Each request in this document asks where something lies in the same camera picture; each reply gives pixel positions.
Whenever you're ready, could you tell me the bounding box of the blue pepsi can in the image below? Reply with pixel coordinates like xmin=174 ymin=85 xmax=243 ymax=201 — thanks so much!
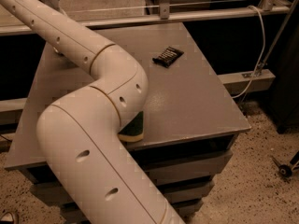
xmin=53 ymin=47 xmax=64 ymax=56

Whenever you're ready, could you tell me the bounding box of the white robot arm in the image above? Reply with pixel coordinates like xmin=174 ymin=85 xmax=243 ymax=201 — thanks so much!
xmin=1 ymin=0 xmax=184 ymax=224

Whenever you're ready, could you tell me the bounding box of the green yellow sponge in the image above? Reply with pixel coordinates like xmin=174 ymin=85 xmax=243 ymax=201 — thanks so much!
xmin=118 ymin=112 xmax=144 ymax=143

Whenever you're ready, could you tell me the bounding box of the grey drawer cabinet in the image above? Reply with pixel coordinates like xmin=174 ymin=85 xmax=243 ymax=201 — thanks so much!
xmin=6 ymin=23 xmax=249 ymax=223

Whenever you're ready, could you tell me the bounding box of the black snack packet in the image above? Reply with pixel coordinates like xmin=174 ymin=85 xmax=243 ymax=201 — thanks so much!
xmin=152 ymin=47 xmax=184 ymax=68

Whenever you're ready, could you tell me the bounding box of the black caster wheel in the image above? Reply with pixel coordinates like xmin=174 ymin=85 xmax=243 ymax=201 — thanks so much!
xmin=272 ymin=151 xmax=299 ymax=177

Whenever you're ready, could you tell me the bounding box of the shoe tip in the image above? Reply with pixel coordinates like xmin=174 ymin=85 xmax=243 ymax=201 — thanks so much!
xmin=0 ymin=212 xmax=19 ymax=224

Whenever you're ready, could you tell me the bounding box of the metal railing frame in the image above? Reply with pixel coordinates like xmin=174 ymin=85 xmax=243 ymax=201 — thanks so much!
xmin=0 ymin=5 xmax=292 ymax=35

